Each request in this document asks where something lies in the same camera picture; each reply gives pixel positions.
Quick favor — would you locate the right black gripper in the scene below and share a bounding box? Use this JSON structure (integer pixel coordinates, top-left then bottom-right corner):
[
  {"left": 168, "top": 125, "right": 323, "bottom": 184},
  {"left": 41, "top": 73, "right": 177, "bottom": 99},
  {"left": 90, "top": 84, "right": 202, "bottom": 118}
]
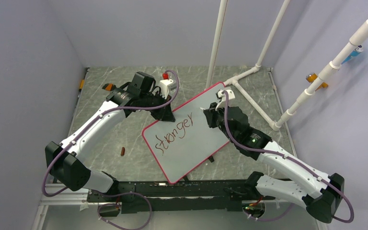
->
[{"left": 204, "top": 100, "right": 237, "bottom": 143}]

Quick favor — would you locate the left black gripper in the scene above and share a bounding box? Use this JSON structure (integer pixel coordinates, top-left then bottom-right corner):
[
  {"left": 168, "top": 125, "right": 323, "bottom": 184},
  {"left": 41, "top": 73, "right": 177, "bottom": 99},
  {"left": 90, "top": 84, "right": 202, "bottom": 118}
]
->
[{"left": 140, "top": 91, "right": 174, "bottom": 121}]

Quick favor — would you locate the red framed whiteboard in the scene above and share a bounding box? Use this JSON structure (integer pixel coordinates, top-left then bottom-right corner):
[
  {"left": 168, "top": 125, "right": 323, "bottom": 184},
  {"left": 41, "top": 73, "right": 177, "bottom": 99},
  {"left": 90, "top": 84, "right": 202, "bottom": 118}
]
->
[{"left": 142, "top": 82, "right": 229, "bottom": 184}]

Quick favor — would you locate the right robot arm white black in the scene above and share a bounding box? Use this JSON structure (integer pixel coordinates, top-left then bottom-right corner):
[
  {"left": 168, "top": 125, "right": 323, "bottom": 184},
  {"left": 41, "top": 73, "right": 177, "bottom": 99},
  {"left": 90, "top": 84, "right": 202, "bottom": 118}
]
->
[{"left": 203, "top": 103, "right": 345, "bottom": 223}]

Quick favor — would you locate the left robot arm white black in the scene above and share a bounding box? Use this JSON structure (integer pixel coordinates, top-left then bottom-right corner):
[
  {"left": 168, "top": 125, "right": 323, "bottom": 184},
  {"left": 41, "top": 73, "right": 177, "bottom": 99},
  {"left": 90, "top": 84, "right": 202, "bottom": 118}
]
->
[{"left": 41, "top": 70, "right": 179, "bottom": 201}]

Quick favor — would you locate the orange black small object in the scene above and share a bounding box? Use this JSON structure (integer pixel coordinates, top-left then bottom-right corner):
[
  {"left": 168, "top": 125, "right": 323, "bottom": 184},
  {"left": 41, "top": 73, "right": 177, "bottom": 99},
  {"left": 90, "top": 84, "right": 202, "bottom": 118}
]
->
[{"left": 102, "top": 83, "right": 116, "bottom": 92}]

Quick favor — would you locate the white PVC pipe right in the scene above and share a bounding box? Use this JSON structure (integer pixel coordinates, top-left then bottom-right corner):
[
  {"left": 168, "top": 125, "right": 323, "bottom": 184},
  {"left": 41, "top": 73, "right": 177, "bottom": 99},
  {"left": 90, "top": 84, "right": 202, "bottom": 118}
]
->
[{"left": 272, "top": 0, "right": 368, "bottom": 131}]

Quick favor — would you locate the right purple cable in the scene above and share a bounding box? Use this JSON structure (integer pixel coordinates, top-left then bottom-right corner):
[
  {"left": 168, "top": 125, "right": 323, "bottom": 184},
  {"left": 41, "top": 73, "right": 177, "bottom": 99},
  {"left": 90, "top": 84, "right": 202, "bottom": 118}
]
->
[{"left": 219, "top": 90, "right": 355, "bottom": 224}]

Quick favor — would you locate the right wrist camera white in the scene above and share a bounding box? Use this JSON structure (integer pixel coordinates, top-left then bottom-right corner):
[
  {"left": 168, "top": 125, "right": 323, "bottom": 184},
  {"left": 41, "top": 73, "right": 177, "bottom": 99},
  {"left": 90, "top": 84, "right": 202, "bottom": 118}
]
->
[{"left": 215, "top": 88, "right": 236, "bottom": 111}]

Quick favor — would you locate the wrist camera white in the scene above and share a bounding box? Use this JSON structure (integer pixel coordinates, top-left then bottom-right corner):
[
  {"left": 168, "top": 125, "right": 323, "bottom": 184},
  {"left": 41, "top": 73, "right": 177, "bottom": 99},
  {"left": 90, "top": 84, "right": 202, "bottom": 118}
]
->
[
  {"left": 215, "top": 88, "right": 236, "bottom": 111},
  {"left": 159, "top": 72, "right": 177, "bottom": 99}
]

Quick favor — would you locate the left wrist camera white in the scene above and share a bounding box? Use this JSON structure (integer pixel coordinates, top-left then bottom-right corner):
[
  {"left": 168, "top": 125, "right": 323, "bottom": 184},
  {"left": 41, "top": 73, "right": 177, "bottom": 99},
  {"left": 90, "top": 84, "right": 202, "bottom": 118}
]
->
[{"left": 159, "top": 72, "right": 177, "bottom": 99}]

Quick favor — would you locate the white PVC pipe frame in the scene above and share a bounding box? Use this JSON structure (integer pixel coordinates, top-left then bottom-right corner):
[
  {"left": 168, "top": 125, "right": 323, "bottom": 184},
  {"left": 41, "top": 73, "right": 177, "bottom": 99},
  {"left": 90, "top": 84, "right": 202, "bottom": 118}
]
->
[{"left": 206, "top": 0, "right": 309, "bottom": 131}]

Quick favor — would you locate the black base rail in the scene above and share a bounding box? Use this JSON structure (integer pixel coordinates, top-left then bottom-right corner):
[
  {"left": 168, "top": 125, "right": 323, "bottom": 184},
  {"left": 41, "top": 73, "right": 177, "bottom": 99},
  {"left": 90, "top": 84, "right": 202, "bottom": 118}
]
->
[{"left": 40, "top": 179, "right": 318, "bottom": 213}]

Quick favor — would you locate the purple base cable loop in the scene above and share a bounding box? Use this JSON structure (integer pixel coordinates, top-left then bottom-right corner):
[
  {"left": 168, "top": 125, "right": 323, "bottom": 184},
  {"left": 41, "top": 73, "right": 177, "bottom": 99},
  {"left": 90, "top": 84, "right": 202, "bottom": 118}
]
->
[{"left": 97, "top": 191, "right": 153, "bottom": 230}]

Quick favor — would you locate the orange clamp on wall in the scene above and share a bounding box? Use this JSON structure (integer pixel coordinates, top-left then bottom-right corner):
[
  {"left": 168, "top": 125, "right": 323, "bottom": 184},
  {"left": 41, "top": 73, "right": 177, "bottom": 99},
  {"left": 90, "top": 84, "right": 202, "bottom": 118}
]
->
[{"left": 306, "top": 73, "right": 329, "bottom": 91}]

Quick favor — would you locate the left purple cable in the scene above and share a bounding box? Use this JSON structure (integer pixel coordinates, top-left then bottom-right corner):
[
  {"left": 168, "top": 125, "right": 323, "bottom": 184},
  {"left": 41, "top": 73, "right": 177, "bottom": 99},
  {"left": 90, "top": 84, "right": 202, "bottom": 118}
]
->
[{"left": 41, "top": 69, "right": 180, "bottom": 197}]

